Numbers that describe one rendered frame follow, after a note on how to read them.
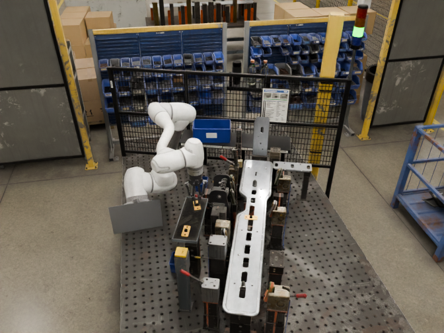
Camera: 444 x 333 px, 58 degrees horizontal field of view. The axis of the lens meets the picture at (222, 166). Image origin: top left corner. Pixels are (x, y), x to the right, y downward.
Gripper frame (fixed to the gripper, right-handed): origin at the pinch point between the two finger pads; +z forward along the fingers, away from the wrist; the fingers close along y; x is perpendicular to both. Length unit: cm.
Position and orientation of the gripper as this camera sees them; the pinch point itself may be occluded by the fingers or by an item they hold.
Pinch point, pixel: (196, 200)
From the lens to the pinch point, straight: 240.0
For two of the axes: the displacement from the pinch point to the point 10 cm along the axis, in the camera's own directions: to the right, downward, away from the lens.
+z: 0.0, 8.2, 5.7
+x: -1.8, -5.6, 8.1
